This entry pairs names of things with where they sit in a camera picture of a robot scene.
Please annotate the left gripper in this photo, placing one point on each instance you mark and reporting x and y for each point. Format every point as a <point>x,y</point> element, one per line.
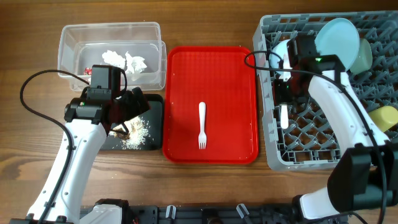
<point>135,108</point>

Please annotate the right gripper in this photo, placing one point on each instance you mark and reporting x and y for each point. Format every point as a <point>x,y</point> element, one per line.
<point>281,88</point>

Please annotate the white plastic spoon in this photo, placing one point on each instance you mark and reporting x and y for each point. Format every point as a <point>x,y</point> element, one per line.
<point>284,116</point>

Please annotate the food scraps and rice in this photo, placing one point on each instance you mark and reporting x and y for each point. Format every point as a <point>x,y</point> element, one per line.
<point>132,133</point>

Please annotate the white napkin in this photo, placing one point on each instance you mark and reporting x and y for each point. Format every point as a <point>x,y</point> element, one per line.
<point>134,64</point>
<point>114,59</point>

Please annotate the light blue bowl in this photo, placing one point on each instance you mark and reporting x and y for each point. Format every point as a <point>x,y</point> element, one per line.
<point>276,56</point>

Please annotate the red strawberry cake wrapper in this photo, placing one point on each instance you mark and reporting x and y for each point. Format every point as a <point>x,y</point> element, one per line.
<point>87,71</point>

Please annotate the light blue plate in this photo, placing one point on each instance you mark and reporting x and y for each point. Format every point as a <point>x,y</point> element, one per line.
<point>339,37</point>

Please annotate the mint green bowl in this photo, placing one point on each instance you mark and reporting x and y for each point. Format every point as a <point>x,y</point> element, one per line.
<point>364,58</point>

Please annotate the white plastic fork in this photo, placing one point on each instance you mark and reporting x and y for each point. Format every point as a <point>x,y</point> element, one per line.
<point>202,138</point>

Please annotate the yellow plastic cup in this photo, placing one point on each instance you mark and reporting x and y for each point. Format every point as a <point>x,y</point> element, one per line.
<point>384,117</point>

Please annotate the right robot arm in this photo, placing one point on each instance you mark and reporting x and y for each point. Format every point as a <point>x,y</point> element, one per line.
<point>366,175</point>

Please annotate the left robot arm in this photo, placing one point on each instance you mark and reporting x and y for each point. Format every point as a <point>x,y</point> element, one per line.
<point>88,120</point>

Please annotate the black food waste tray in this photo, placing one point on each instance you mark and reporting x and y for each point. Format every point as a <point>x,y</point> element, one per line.
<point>154,117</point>

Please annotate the grey dishwasher rack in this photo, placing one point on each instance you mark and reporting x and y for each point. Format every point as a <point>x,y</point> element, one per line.
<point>309,142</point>

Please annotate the clear plastic waste bin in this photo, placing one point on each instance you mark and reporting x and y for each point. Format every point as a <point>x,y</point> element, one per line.
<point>82,45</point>

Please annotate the red serving tray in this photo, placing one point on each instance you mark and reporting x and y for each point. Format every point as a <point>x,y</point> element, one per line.
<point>219,77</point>

